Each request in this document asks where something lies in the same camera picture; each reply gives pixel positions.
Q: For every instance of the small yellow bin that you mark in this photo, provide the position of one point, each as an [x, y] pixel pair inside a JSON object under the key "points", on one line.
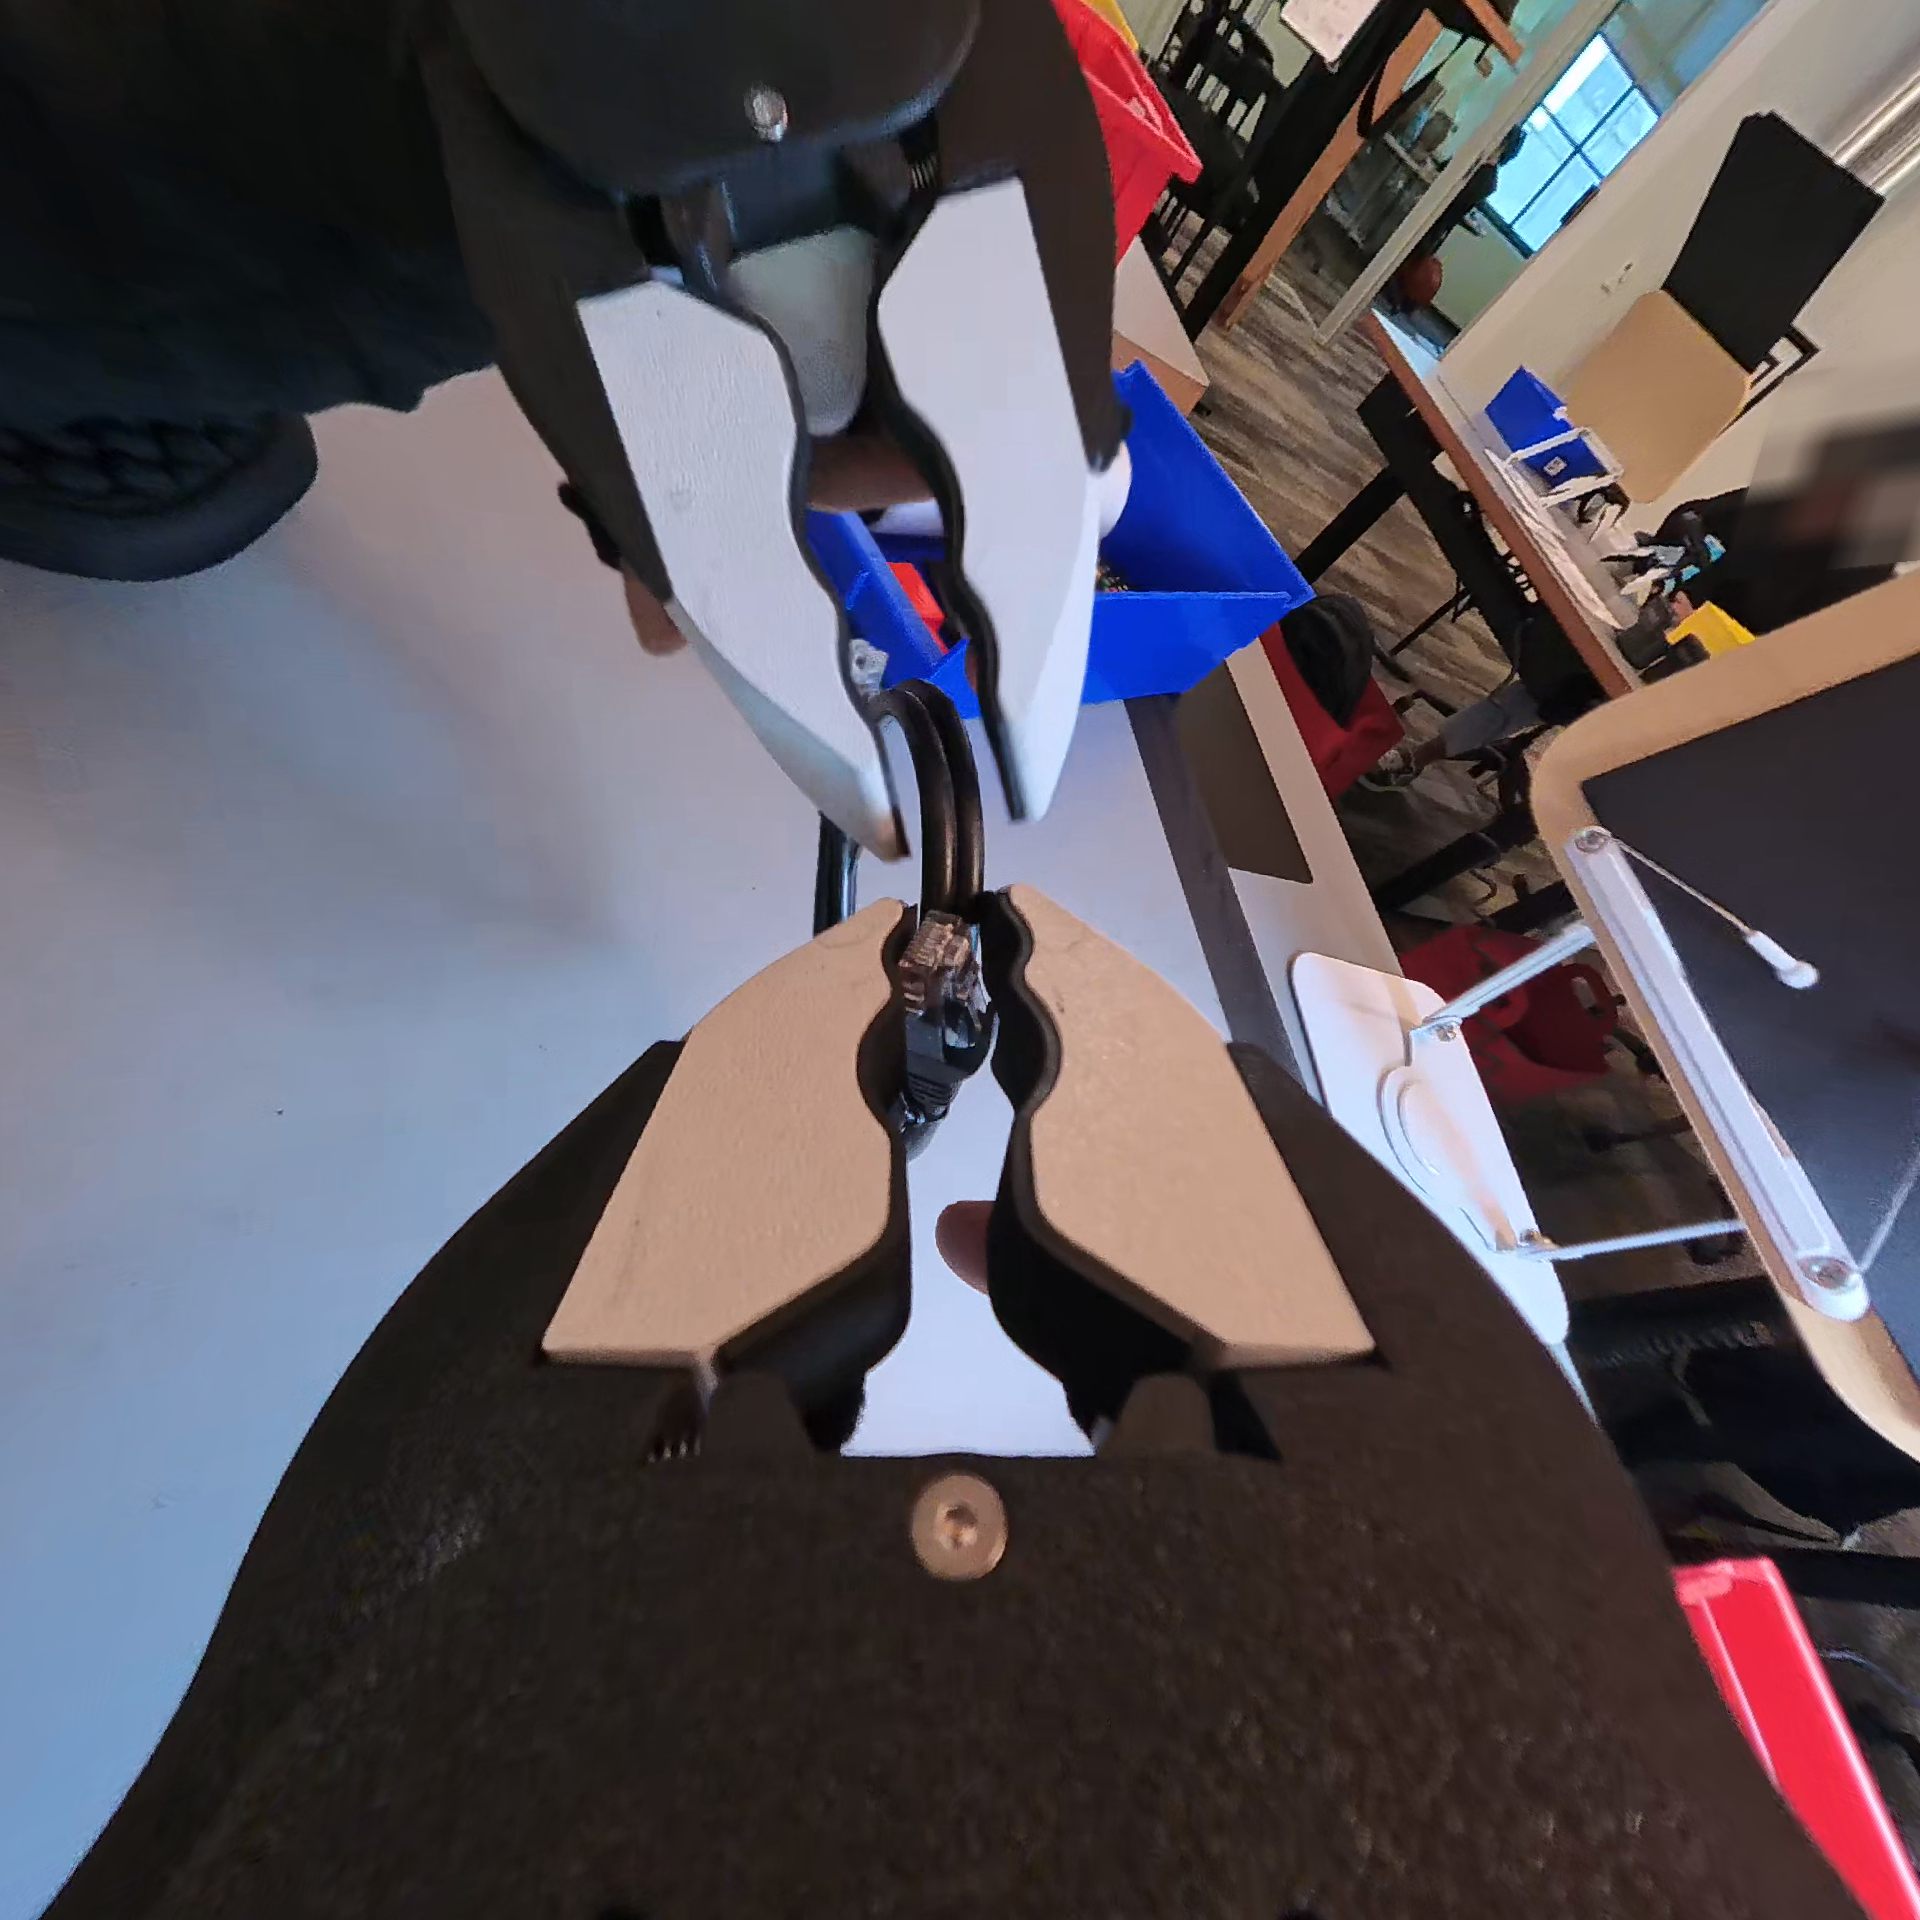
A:
{"points": [[1711, 628]]}

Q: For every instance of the person's left forearm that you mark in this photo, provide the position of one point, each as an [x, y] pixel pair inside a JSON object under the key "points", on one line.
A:
{"points": [[226, 225]]}

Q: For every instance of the person's left hand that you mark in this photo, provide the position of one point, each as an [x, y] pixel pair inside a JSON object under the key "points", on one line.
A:
{"points": [[870, 474]]}

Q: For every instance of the wooden post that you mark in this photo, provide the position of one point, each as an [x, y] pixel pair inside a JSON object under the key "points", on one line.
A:
{"points": [[1319, 189]]}

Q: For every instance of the black board with wooden back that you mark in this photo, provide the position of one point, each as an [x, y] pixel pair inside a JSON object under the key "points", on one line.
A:
{"points": [[1770, 225]]}

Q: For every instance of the wooden desk with black legs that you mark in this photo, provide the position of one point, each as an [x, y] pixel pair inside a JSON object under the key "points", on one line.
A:
{"points": [[1501, 494]]}

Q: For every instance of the small red block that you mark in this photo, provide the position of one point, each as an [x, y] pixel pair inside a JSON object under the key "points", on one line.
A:
{"points": [[915, 601]]}

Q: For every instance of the red plastic bin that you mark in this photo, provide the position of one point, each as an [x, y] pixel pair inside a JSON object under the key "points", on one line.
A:
{"points": [[1770, 1681]]}

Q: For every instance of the long red ribbed bin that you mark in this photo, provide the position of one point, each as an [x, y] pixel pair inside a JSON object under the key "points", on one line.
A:
{"points": [[1142, 135]]}

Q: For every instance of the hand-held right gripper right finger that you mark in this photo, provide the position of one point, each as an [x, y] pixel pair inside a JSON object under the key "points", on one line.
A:
{"points": [[1172, 1201]]}

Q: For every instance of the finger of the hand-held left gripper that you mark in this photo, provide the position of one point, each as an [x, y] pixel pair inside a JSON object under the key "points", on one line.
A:
{"points": [[706, 494], [1021, 494]]}

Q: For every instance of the red plastic basket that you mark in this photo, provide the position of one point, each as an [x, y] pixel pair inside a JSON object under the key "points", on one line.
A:
{"points": [[1501, 1020]]}

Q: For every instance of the blue plastic bin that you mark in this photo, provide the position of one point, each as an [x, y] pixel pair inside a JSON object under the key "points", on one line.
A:
{"points": [[1186, 601], [1523, 413]]}

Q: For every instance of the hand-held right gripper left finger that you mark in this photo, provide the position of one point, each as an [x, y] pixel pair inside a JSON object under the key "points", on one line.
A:
{"points": [[735, 1201]]}

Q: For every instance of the black board on white stand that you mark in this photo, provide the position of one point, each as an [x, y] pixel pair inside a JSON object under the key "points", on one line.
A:
{"points": [[1801, 839]]}

